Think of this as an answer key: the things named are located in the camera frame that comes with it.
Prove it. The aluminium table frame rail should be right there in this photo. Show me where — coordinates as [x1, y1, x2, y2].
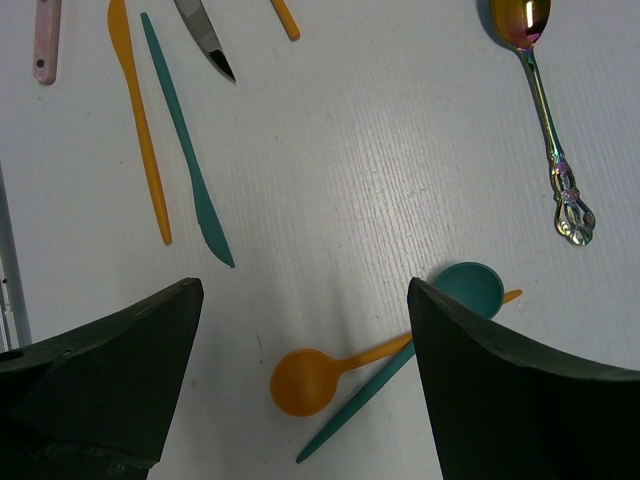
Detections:
[1, 177, 32, 353]

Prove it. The pink handled knife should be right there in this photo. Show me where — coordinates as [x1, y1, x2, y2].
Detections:
[33, 0, 62, 85]

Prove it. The iridescent ornate metal spoon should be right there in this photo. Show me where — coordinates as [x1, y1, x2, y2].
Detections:
[489, 0, 596, 246]

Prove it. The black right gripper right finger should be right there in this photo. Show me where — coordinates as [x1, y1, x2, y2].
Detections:
[407, 278, 639, 479]

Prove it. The teal plastic knife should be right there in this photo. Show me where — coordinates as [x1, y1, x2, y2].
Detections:
[140, 12, 236, 268]

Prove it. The orange plastic chopstick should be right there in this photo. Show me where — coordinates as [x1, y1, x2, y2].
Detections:
[271, 0, 300, 41]

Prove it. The teal plastic spoon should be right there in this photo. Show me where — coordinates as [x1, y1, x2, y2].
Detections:
[295, 262, 506, 464]

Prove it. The dark iridescent metal knife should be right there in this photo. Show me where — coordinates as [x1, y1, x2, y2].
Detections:
[174, 0, 236, 83]

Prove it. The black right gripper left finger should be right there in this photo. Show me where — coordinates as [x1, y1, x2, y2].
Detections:
[1, 278, 204, 479]

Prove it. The orange plastic knife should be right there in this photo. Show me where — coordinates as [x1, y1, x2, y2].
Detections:
[107, 0, 172, 245]

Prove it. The orange plastic spoon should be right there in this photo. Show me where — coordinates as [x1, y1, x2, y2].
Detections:
[270, 289, 524, 418]

